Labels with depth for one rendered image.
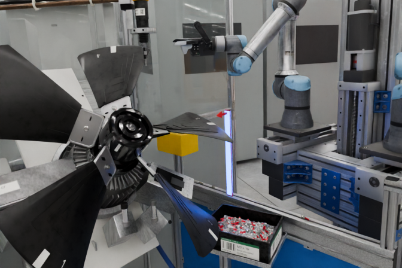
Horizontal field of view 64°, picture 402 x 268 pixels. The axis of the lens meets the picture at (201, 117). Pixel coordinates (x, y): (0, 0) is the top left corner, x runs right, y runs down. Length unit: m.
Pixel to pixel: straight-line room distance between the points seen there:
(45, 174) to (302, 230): 0.77
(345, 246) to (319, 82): 4.27
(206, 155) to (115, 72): 1.31
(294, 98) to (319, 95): 3.72
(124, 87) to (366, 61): 0.95
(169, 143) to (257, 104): 2.77
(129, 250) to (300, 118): 0.93
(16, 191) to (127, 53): 0.50
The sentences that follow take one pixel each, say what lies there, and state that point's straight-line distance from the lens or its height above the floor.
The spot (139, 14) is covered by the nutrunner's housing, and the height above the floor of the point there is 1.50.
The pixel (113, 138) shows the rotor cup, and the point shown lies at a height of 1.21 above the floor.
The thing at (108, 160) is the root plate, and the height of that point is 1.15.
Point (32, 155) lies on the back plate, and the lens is 1.04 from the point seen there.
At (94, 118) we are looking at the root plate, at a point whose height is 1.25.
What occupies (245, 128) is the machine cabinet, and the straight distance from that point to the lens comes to 4.03.
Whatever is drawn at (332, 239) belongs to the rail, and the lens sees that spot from 1.09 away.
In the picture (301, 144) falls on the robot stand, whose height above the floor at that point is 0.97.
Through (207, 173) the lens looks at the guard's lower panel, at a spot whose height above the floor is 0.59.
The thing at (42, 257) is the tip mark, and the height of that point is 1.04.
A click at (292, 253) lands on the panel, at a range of 1.21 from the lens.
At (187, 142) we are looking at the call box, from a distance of 1.34.
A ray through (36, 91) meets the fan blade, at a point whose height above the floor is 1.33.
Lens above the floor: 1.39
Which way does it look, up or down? 11 degrees down
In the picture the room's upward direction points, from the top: 3 degrees counter-clockwise
